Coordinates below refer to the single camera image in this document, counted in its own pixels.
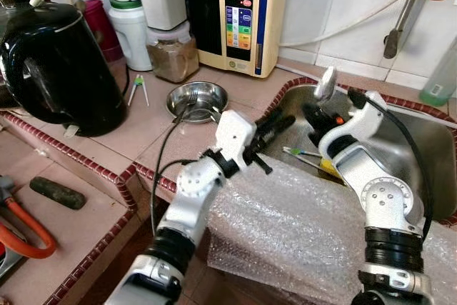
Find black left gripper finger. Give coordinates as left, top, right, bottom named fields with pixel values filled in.
left=256, top=111, right=283, bottom=136
left=266, top=116, right=296, bottom=146

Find silver metal spoon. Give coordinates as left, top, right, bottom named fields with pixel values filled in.
left=314, top=67, right=338, bottom=109

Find yellow plastic cup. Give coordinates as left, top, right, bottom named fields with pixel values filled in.
left=318, top=159, right=341, bottom=178

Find small steel bowl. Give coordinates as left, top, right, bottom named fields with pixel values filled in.
left=166, top=81, right=230, bottom=124

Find green white toothbrush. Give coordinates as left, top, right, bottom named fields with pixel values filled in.
left=282, top=146, right=323, bottom=161

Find grey counter pipe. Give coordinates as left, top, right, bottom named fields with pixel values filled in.
left=275, top=62, right=457, bottom=124

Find clear bubble wrap sheet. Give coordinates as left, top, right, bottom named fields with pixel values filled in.
left=202, top=154, right=457, bottom=305

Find metal faucet lever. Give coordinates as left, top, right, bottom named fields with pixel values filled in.
left=383, top=0, right=433, bottom=60

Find stainless steel sink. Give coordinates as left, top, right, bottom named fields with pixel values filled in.
left=258, top=75, right=457, bottom=226

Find beige water ionizer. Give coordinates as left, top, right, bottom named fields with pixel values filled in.
left=182, top=0, right=291, bottom=79

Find clear bottle green soap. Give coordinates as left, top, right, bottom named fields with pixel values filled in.
left=419, top=37, right=457, bottom=106

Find clear jar brown powder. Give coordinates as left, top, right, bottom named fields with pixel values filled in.
left=146, top=23, right=201, bottom=84

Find green white small tongs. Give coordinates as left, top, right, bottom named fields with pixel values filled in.
left=129, top=74, right=151, bottom=109

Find white bottle green band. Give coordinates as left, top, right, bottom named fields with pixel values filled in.
left=100, top=0, right=155, bottom=72

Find maroon plastic cup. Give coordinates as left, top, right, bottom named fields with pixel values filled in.
left=82, top=0, right=124, bottom=62

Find black electric kettle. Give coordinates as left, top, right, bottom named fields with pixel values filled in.
left=0, top=1, right=129, bottom=139

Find grey gas regulator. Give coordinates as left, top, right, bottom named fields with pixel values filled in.
left=0, top=175, right=16, bottom=207

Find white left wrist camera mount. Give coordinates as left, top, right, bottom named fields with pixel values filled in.
left=214, top=109, right=257, bottom=171

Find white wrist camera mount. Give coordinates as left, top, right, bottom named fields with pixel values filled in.
left=214, top=109, right=257, bottom=171
left=343, top=91, right=389, bottom=143

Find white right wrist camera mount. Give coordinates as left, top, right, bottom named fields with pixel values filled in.
left=343, top=91, right=389, bottom=143

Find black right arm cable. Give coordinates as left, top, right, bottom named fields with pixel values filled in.
left=347, top=89, right=433, bottom=243

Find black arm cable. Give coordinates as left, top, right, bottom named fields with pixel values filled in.
left=347, top=89, right=433, bottom=243
left=150, top=101, right=223, bottom=236

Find white faucet hose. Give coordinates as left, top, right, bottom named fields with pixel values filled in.
left=278, top=0, right=431, bottom=49

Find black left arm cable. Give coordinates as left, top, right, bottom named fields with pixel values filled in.
left=150, top=101, right=223, bottom=236

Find orange gas hose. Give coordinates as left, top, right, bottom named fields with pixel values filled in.
left=0, top=198, right=59, bottom=260

